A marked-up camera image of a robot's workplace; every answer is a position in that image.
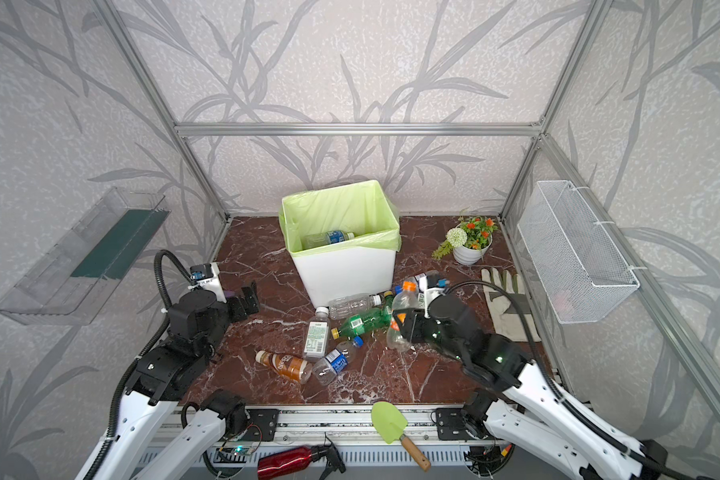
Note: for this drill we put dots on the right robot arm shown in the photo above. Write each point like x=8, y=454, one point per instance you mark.
x=518, y=401

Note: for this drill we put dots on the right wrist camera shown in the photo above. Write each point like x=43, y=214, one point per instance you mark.
x=429, y=295

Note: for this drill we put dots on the clear acrylic wall shelf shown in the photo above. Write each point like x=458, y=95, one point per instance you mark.
x=71, y=283

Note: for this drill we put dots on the blue label water bottle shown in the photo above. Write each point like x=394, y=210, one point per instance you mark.
x=324, y=239

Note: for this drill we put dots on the white bin with green liner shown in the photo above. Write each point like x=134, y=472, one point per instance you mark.
x=364, y=264

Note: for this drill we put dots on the green plastic soda bottle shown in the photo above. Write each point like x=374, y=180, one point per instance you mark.
x=362, y=323

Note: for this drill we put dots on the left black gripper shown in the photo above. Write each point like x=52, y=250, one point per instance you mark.
x=236, y=306

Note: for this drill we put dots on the orange label orange cap bottle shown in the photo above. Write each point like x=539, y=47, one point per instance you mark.
x=402, y=314

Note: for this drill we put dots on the white potted flower plant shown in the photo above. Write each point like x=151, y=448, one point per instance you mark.
x=468, y=241

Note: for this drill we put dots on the aluminium frame crossbar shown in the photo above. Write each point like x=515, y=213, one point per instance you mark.
x=357, y=129

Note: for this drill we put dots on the brown tea bottle lying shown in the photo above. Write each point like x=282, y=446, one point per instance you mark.
x=288, y=366

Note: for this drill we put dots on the clear bottle white cap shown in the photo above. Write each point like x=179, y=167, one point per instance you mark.
x=342, y=308

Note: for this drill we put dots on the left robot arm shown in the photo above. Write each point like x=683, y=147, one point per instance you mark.
x=197, y=314

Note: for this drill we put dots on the red spray bottle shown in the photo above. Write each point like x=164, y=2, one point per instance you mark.
x=298, y=459

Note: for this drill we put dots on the green garden trowel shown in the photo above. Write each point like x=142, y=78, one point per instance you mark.
x=390, y=424

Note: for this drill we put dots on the beige gardening glove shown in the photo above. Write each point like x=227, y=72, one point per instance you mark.
x=505, y=317

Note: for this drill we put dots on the small blue label bottle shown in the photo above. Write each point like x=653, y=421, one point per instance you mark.
x=327, y=369

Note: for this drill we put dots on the white green label bottle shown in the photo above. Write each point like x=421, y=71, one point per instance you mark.
x=317, y=335

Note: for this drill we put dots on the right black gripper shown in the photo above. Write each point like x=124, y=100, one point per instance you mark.
x=409, y=324

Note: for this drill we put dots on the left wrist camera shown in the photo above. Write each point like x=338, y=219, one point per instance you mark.
x=206, y=277

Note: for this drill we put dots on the white wire mesh basket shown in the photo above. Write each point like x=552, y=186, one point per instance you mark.
x=583, y=273

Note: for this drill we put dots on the green circuit board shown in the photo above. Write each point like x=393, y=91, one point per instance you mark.
x=235, y=454

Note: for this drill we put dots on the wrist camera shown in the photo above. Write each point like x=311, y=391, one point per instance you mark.
x=429, y=295
x=206, y=277

